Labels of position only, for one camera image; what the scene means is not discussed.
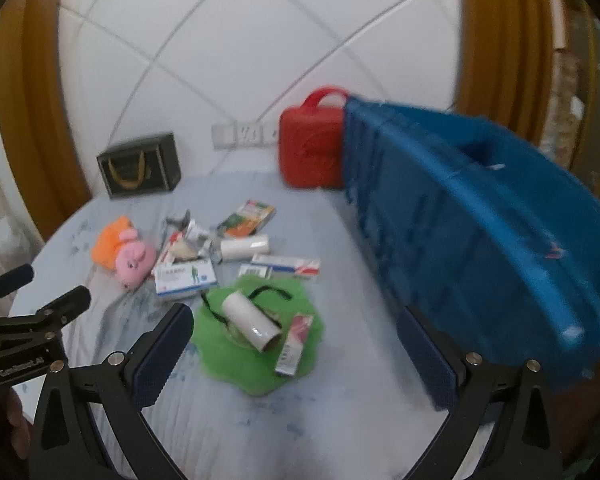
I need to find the brown wooden frame post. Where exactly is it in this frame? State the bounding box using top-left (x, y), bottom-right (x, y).
top-left (455, 0), bottom-right (600, 171)
top-left (0, 0), bottom-right (91, 241)

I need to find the pink orange pig plush toy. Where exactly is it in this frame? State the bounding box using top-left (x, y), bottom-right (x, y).
top-left (91, 216), bottom-right (157, 288)

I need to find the green orange box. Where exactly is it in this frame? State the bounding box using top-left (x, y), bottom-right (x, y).
top-left (216, 200), bottom-right (277, 238)

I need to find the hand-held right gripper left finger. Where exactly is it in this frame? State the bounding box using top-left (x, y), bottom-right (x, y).
top-left (28, 302), bottom-right (196, 480)

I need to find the dark gift box gold handle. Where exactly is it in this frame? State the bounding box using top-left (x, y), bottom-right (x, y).
top-left (96, 132), bottom-right (182, 200)

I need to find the slim red white box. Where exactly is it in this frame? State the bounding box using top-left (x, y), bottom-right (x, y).
top-left (155, 232), bottom-right (181, 267)

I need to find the white wall socket panel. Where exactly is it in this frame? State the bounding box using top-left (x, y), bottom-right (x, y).
top-left (211, 119), bottom-right (281, 150)

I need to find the person's left hand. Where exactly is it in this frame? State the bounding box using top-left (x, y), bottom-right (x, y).
top-left (0, 385), bottom-right (33, 466)

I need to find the clear plastic packet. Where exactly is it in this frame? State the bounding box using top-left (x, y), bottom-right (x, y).
top-left (162, 220), bottom-right (221, 266)

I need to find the white cardboard tube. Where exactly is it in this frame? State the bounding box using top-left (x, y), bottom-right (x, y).
top-left (221, 290), bottom-right (282, 352)

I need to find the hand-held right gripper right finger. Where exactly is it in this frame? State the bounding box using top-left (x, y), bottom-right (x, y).
top-left (397, 305), bottom-right (566, 480)

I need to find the blue plastic bin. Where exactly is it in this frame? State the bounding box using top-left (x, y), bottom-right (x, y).
top-left (342, 95), bottom-right (600, 396)

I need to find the white plastic bag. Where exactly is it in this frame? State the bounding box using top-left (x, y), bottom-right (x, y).
top-left (0, 212), bottom-right (36, 261)

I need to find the blue white medicine box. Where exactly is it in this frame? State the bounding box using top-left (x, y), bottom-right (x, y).
top-left (152, 260), bottom-right (218, 302)

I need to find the pink white box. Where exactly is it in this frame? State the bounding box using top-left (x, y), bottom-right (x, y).
top-left (274, 312), bottom-right (315, 377)

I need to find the red case with handle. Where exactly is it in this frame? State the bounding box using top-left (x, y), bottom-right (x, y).
top-left (278, 87), bottom-right (351, 190)

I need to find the white paper roll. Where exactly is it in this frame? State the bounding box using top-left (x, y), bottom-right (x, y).
top-left (219, 234), bottom-right (272, 262)

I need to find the red white medicine box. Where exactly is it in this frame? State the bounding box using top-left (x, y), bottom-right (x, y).
top-left (237, 254), bottom-right (322, 281)

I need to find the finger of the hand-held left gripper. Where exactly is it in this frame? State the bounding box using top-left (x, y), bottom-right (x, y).
top-left (0, 264), bottom-right (35, 307)
top-left (32, 285), bottom-right (92, 328)

